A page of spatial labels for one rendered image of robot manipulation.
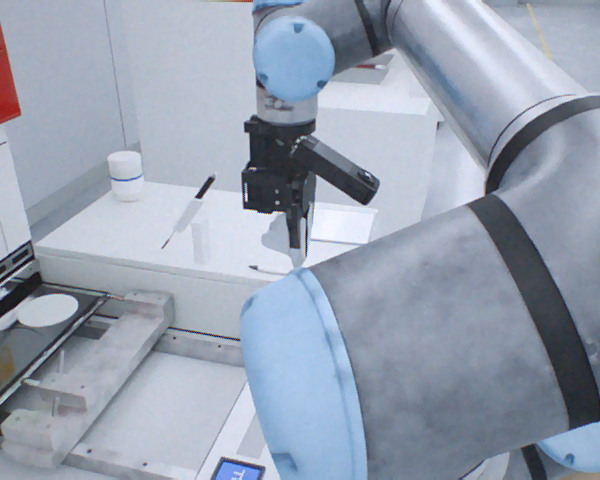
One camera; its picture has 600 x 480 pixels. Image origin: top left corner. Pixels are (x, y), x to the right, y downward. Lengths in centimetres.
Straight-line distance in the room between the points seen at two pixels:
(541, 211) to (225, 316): 90
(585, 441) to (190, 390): 63
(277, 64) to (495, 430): 40
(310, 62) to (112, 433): 67
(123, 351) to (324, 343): 82
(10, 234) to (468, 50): 95
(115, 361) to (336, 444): 81
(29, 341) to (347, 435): 89
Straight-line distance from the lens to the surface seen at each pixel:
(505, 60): 41
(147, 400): 105
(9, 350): 110
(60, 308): 117
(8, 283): 122
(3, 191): 119
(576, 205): 27
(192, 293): 113
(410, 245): 27
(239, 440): 77
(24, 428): 94
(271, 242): 80
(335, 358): 25
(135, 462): 92
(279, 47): 57
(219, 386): 106
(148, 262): 114
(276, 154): 75
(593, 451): 67
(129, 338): 109
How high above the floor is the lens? 152
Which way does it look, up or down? 29 degrees down
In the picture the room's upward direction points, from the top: straight up
